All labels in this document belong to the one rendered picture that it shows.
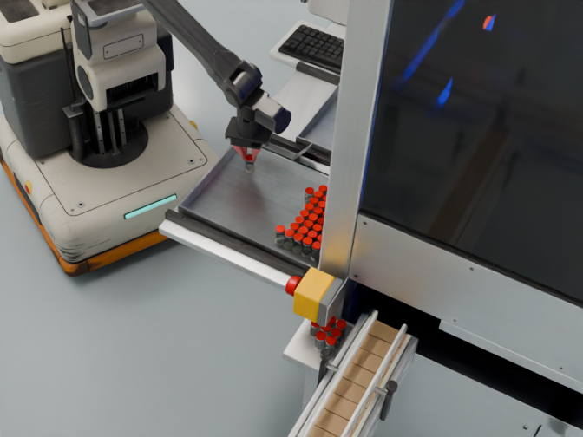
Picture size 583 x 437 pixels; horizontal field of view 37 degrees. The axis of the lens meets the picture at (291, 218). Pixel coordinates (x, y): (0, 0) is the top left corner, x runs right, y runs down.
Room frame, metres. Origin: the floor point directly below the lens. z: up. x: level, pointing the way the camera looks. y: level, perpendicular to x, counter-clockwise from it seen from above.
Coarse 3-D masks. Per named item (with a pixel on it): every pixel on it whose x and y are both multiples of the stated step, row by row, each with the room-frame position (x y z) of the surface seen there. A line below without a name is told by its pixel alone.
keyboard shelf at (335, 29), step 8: (296, 24) 2.17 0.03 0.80; (304, 24) 2.17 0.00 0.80; (312, 24) 2.17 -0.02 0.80; (336, 24) 2.19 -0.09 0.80; (288, 32) 2.13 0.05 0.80; (328, 32) 2.14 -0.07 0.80; (336, 32) 2.14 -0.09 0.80; (344, 32) 2.15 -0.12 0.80; (280, 40) 2.09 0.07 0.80; (272, 56) 2.02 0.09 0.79; (280, 56) 2.01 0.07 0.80; (288, 56) 2.01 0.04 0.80; (288, 64) 1.99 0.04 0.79; (296, 64) 1.98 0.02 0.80; (312, 64) 1.98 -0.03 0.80
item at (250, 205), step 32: (224, 160) 1.47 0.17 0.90; (256, 160) 1.49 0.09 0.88; (288, 160) 1.47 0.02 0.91; (192, 192) 1.35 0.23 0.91; (224, 192) 1.38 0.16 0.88; (256, 192) 1.39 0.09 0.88; (288, 192) 1.39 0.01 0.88; (224, 224) 1.28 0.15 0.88; (256, 224) 1.29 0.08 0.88; (288, 224) 1.30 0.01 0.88; (288, 256) 1.18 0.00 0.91
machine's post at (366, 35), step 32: (352, 0) 1.07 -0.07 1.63; (384, 0) 1.05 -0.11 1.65; (352, 32) 1.07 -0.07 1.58; (384, 32) 1.05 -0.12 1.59; (352, 64) 1.07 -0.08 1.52; (352, 96) 1.07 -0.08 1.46; (352, 128) 1.06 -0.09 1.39; (352, 160) 1.06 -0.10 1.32; (352, 192) 1.06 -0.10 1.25; (352, 224) 1.05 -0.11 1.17; (320, 256) 1.08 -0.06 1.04; (352, 288) 1.09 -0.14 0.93
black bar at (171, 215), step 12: (168, 216) 1.28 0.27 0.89; (180, 216) 1.28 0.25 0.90; (192, 228) 1.26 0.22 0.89; (204, 228) 1.25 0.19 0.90; (216, 240) 1.23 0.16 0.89; (228, 240) 1.22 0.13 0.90; (240, 252) 1.20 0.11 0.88; (252, 252) 1.19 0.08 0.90; (264, 252) 1.19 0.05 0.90; (276, 264) 1.17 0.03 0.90; (288, 264) 1.17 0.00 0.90; (300, 276) 1.14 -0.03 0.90
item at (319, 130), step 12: (336, 96) 1.75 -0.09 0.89; (324, 108) 1.69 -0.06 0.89; (336, 108) 1.71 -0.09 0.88; (312, 120) 1.63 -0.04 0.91; (324, 120) 1.66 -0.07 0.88; (300, 132) 1.57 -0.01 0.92; (312, 132) 1.61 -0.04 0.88; (324, 132) 1.61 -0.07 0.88; (300, 144) 1.55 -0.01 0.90; (312, 144) 1.53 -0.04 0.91; (324, 144) 1.57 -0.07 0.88
